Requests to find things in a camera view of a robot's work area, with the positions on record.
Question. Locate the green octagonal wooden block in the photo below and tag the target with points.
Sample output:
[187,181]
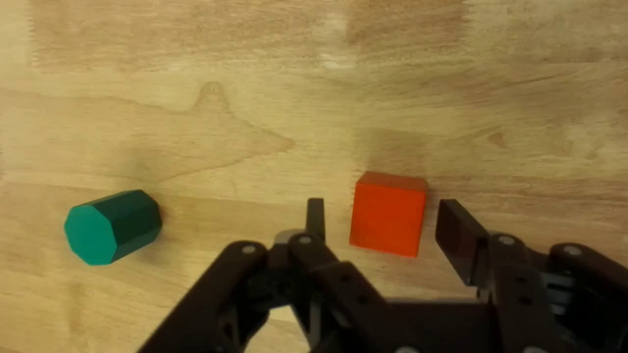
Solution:
[109,228]

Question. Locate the red wooden cube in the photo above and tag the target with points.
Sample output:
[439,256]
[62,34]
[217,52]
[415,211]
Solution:
[390,213]

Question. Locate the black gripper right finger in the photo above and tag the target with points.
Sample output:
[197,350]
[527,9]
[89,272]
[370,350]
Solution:
[462,240]

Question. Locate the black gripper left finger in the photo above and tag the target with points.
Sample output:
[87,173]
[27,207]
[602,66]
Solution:
[317,219]

